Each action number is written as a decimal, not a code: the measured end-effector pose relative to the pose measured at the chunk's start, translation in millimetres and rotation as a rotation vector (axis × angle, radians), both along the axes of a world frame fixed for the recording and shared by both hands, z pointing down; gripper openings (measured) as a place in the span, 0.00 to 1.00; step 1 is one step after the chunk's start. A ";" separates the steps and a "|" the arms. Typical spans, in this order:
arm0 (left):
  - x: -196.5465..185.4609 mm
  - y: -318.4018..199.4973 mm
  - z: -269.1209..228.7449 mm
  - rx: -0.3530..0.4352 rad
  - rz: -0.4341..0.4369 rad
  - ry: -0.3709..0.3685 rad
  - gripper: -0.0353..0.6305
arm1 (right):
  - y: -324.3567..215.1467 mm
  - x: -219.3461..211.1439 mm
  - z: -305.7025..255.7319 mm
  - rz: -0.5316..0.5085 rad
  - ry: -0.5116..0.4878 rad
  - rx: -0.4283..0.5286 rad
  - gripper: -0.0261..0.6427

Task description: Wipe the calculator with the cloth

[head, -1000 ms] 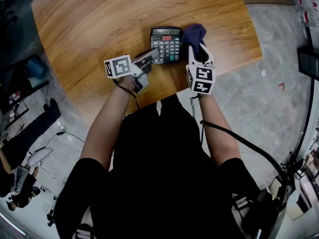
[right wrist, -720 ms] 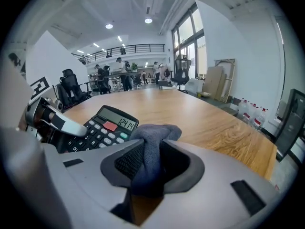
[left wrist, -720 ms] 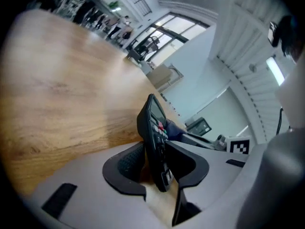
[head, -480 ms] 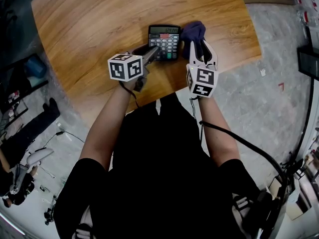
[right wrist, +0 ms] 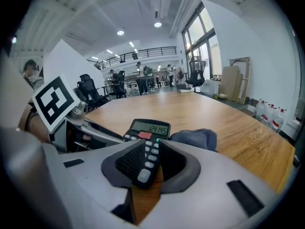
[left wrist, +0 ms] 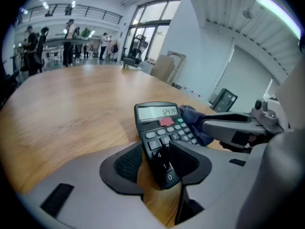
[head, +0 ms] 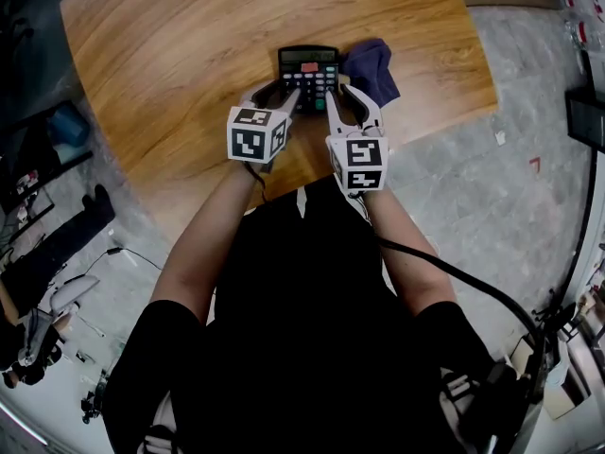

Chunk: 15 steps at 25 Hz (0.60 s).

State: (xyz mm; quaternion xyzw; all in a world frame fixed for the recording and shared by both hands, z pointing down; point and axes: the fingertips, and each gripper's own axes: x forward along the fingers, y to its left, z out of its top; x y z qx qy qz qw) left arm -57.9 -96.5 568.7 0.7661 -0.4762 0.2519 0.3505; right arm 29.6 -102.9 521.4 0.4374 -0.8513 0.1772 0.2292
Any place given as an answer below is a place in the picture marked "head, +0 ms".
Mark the white grey rounded device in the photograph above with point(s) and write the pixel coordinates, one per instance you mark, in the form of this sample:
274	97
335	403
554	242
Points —
75	291

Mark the blue foam roller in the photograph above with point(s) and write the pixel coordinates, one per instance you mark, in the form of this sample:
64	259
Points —
70	127

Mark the black calculator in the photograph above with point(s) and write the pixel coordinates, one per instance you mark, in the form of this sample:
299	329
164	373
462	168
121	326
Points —
307	71

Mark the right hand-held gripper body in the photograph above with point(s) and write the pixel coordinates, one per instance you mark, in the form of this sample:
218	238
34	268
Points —
361	161

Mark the black flat monitor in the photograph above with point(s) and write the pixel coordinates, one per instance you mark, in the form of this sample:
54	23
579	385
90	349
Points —
586	118

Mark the dark blue cloth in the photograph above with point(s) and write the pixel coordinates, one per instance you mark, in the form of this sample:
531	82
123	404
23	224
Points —
371	71

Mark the person's black shirt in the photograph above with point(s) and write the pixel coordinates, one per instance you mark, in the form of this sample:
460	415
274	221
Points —
307	329

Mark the person's right forearm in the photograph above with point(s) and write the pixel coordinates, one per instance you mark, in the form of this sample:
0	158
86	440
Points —
411	258

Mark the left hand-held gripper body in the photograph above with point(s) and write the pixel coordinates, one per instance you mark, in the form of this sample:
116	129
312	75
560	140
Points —
255	137

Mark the clear plastic bottles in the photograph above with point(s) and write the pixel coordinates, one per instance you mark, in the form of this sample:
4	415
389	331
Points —
583	17

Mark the white paper scrap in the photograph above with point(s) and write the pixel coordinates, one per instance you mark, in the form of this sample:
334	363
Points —
500	138

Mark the person's left forearm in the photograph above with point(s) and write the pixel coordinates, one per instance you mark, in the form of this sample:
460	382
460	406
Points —
198	249

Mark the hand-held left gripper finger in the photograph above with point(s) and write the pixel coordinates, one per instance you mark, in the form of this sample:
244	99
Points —
250	96
289	104

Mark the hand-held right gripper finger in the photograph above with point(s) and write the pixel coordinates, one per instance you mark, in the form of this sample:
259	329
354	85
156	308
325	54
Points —
373	111
336	121

